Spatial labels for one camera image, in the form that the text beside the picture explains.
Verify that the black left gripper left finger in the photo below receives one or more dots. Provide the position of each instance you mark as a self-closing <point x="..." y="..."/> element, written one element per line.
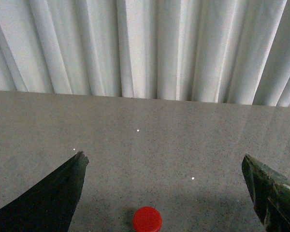
<point x="49" y="205"/>

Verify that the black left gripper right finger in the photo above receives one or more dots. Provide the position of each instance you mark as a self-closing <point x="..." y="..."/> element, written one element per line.
<point x="270" y="194"/>

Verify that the red round button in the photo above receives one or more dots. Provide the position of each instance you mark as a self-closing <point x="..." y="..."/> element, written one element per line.
<point x="147" y="219"/>

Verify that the white pleated curtain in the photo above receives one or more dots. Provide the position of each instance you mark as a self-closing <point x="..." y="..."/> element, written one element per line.
<point x="222" y="51"/>

